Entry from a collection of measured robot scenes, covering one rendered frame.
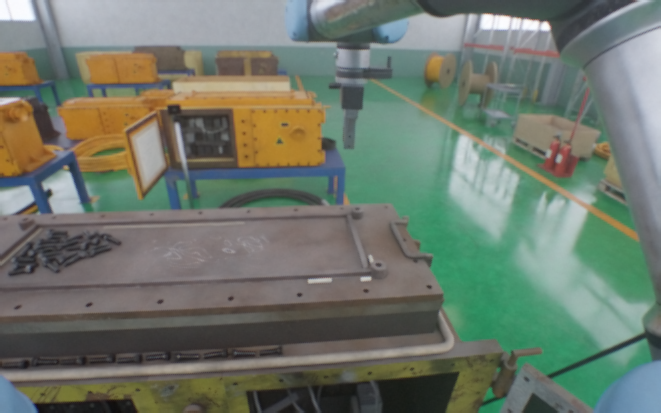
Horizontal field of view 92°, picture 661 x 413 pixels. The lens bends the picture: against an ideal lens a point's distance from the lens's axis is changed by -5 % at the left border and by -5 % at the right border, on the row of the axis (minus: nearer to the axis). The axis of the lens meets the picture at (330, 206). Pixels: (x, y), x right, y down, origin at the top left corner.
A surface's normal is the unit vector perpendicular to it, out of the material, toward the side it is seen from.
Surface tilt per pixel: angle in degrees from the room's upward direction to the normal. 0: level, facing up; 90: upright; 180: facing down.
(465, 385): 90
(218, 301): 0
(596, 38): 124
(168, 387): 90
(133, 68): 90
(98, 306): 0
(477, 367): 90
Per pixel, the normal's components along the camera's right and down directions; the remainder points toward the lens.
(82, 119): 0.16, 0.47
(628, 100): -0.92, 0.18
